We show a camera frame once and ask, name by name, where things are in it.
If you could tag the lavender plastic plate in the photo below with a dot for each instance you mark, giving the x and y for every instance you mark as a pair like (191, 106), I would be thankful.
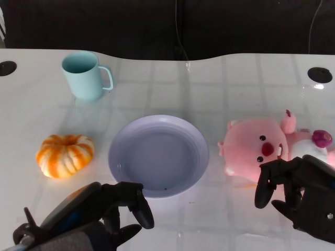
(158, 157)

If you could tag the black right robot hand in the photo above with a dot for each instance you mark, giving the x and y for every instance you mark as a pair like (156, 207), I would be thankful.
(311, 188)

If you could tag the light blue mug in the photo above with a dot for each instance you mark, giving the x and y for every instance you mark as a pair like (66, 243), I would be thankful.
(83, 75)

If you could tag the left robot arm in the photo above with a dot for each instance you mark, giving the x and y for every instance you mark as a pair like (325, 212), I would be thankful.
(62, 239)

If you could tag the pink plush doll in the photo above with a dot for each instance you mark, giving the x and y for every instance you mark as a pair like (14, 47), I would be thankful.
(264, 146)

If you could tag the orange striped pumpkin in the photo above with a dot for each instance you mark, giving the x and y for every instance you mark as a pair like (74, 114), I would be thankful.
(65, 155)

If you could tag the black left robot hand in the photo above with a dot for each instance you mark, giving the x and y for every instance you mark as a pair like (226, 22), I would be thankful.
(86, 204)

